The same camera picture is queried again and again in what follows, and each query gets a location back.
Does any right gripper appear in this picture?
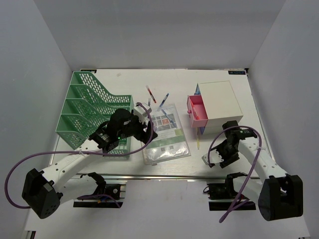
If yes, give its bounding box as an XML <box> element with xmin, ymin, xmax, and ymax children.
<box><xmin>211</xmin><ymin>140</ymin><xmax>240</xmax><ymax>169</ymax></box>

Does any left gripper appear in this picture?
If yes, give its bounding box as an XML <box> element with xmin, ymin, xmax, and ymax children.
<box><xmin>118</xmin><ymin>110</ymin><xmax>158</xmax><ymax>144</ymax></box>

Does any yellow highlighter pen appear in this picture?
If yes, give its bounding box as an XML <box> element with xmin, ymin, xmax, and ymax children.
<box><xmin>196</xmin><ymin>127</ymin><xmax>200</xmax><ymax>150</ymax></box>

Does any pink drawer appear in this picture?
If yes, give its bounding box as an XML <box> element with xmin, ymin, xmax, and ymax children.
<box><xmin>186</xmin><ymin>95</ymin><xmax>208</xmax><ymax>128</ymax></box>

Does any red pen with cap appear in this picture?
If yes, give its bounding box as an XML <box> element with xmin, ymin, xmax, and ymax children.
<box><xmin>146</xmin><ymin>85</ymin><xmax>157</xmax><ymax>104</ymax></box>

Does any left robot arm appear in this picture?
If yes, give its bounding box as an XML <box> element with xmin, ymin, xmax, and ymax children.
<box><xmin>22</xmin><ymin>103</ymin><xmax>157</xmax><ymax>219</ymax></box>

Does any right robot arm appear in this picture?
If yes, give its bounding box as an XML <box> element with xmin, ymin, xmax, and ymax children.
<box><xmin>202</xmin><ymin>120</ymin><xmax>304</xmax><ymax>223</ymax></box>

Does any clear plastic document pouch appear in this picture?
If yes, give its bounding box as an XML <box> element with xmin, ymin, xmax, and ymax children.
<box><xmin>143</xmin><ymin>104</ymin><xmax>191</xmax><ymax>165</ymax></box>

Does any white drawer cabinet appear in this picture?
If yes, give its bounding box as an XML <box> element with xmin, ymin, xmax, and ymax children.
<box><xmin>198</xmin><ymin>81</ymin><xmax>243</xmax><ymax>134</ymax></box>

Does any blue drawer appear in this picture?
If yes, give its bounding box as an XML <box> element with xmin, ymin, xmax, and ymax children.
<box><xmin>192</xmin><ymin>85</ymin><xmax>208</xmax><ymax>134</ymax></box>

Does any green mesh file organizer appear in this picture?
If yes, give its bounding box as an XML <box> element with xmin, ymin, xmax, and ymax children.
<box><xmin>56</xmin><ymin>71</ymin><xmax>134</xmax><ymax>149</ymax></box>

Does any xdof label sticker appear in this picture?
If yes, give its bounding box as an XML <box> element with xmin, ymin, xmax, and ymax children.
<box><xmin>228</xmin><ymin>70</ymin><xmax>246</xmax><ymax>75</ymax></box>

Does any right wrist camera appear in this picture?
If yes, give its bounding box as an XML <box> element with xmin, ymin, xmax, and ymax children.
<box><xmin>202</xmin><ymin>149</ymin><xmax>223</xmax><ymax>167</ymax></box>

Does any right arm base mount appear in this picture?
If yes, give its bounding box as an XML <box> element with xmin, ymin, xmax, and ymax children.
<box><xmin>203</xmin><ymin>172</ymin><xmax>262</xmax><ymax>211</ymax></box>

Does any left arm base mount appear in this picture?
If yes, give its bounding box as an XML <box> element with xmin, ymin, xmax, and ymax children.
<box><xmin>73</xmin><ymin>172</ymin><xmax>126</xmax><ymax>209</ymax></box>

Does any metal table edge rail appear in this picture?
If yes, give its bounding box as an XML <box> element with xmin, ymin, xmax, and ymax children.
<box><xmin>74</xmin><ymin>173</ymin><xmax>230</xmax><ymax>180</ymax></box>

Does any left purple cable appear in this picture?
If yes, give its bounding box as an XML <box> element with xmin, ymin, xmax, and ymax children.
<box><xmin>4</xmin><ymin>102</ymin><xmax>153</xmax><ymax>209</ymax></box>

